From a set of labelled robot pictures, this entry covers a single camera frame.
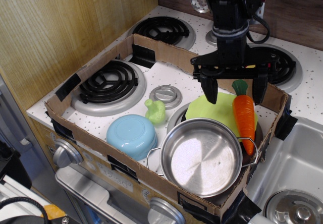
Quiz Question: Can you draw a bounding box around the silver stove knob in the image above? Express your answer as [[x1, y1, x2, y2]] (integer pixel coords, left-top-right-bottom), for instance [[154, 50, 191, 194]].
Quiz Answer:
[[205, 30, 218, 46], [149, 85, 182, 109]]

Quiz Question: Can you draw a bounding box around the silver sink drain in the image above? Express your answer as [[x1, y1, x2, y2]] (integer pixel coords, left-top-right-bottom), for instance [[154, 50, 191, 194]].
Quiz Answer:
[[263, 189, 322, 223]]

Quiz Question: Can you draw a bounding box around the silver back stove knob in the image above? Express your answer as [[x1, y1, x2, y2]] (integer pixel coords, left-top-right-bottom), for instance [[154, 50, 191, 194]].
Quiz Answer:
[[205, 30, 218, 46]]

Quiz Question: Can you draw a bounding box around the brown cardboard fence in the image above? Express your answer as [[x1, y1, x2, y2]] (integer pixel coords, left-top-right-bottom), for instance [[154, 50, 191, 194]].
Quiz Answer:
[[44, 33, 298, 217]]

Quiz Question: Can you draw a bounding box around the front left black burner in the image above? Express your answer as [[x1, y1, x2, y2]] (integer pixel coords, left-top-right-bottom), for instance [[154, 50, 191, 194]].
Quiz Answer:
[[71, 60, 146, 117]]

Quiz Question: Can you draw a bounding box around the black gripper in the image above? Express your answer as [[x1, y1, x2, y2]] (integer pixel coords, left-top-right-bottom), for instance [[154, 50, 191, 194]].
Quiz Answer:
[[190, 36, 279, 105]]

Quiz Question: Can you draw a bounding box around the light green plastic plate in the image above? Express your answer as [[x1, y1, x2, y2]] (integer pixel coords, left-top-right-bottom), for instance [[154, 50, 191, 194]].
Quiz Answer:
[[185, 92, 257, 137]]

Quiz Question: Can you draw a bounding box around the green toy vegetable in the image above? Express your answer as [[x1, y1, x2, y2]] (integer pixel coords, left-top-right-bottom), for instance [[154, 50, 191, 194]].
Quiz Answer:
[[144, 98, 166, 125]]

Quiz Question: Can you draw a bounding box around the right silver oven knob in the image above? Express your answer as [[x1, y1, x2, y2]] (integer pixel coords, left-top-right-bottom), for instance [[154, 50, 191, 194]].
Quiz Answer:
[[147, 197, 186, 224]]

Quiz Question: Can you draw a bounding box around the black cable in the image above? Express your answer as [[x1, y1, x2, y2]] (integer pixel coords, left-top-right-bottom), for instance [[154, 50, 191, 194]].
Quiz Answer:
[[0, 196, 50, 224]]

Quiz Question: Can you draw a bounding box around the silver oven door handle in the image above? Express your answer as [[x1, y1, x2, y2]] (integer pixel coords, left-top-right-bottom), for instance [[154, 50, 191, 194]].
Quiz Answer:
[[56, 167, 141, 223]]

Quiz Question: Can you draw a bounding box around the orange toy carrot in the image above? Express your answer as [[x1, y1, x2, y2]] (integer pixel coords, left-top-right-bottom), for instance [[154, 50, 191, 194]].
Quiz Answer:
[[232, 79, 255, 156]]

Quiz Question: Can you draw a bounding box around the hanging silver strainer ladle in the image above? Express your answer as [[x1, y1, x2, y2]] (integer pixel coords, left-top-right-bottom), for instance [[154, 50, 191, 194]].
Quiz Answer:
[[190, 0, 210, 14]]

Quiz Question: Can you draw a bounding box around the silver oven knob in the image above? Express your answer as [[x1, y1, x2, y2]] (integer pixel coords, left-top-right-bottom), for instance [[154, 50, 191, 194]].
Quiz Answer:
[[53, 138, 83, 168], [147, 197, 186, 224]]

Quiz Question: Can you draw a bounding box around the left silver oven knob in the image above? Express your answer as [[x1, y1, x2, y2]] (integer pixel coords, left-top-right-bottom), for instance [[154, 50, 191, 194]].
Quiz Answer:
[[53, 138, 83, 168]]

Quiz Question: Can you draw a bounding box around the stainless steel sink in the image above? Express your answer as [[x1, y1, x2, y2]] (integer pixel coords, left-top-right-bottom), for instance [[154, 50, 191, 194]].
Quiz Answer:
[[247, 118, 322, 223]]

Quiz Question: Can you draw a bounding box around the stainless steel pot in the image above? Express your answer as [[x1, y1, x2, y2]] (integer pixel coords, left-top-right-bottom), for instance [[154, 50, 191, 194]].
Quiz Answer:
[[158, 118, 259, 198]]

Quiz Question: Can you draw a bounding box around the silver centre stove knob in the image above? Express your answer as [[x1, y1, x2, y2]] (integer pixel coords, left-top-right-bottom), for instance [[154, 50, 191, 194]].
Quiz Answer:
[[149, 85, 182, 109]]

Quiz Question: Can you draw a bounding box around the light blue plastic bowl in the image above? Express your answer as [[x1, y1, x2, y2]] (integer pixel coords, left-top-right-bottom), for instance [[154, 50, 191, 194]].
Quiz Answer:
[[106, 115, 157, 161]]

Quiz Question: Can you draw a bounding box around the orange cloth scrap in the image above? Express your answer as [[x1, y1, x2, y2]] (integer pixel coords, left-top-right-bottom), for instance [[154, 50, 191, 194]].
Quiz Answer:
[[44, 204, 66, 220]]

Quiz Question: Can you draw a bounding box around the back right black burner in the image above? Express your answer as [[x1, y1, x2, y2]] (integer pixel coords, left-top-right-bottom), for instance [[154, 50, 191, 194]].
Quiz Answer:
[[249, 43, 303, 93]]

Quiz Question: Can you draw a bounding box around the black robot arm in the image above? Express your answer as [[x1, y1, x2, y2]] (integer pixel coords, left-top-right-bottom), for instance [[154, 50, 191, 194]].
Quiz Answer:
[[190, 0, 279, 104]]

